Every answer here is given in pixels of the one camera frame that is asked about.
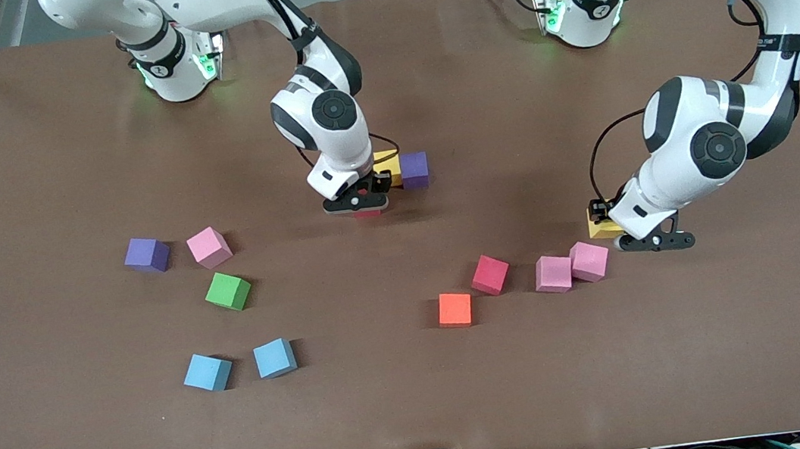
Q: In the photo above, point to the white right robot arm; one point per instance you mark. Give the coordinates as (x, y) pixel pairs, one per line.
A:
(334, 126)

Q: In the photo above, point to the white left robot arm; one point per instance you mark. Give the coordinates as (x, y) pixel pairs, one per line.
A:
(710, 140)

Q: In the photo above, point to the pink foam cube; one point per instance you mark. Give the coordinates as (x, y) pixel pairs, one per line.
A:
(209, 247)
(589, 261)
(553, 273)

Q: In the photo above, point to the red foam cube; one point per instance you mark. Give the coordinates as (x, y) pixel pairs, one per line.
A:
(490, 274)
(368, 213)

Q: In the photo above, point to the purple foam cube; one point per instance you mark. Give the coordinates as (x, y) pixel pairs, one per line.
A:
(146, 255)
(415, 169)

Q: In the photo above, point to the yellow foam cube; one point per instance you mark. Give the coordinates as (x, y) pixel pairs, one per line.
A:
(392, 160)
(601, 230)

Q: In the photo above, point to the large table cover sheet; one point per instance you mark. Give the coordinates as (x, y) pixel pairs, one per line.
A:
(422, 405)

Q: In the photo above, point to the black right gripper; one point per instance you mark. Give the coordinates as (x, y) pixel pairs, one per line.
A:
(381, 180)

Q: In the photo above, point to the light blue foam cube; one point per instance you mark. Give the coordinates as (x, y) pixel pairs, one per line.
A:
(207, 372)
(275, 357)

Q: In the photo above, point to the green foam cube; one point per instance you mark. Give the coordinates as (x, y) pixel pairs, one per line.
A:
(228, 290)

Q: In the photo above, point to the orange foam cube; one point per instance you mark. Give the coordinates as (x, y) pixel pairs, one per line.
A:
(455, 309)

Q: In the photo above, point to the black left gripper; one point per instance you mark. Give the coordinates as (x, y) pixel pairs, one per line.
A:
(601, 211)

